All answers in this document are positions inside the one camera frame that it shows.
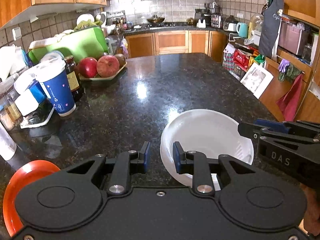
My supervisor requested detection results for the white ribbed plastic bowl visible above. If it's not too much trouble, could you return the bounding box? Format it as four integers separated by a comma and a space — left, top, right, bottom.
160, 109, 254, 186

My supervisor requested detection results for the orange plastic plate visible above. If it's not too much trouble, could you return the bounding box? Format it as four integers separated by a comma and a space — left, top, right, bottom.
3, 160, 60, 237

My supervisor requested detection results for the white window box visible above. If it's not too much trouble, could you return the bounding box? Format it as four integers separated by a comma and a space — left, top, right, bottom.
240, 63, 273, 99

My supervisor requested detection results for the fruit tray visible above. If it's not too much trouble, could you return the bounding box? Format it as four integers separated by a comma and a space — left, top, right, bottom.
79, 62, 127, 81

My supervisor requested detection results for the red yellow apple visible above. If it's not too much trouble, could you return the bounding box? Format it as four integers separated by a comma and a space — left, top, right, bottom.
97, 55, 120, 77

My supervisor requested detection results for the white tray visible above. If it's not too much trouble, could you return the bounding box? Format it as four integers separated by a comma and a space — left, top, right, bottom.
20, 104, 55, 129

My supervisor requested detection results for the teal electric kettle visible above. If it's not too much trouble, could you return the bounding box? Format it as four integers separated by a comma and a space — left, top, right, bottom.
236, 22, 248, 38

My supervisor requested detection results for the kiwi fruit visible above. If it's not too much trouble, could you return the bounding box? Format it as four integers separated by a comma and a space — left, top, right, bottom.
114, 54, 126, 68

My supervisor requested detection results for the brown glass jar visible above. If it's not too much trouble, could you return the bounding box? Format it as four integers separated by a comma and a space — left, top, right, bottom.
64, 55, 84, 102

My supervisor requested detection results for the dark hanging apron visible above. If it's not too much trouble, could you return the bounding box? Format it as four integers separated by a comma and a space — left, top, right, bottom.
259, 0, 284, 59

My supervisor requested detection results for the blue paper cup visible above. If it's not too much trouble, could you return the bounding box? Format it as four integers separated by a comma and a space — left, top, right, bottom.
35, 58, 76, 116

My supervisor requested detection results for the white tall bottle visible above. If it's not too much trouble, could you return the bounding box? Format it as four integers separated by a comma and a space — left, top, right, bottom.
0, 124, 17, 161

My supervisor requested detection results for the green cutting board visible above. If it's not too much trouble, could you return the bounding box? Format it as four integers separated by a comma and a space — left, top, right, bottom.
28, 27, 108, 63

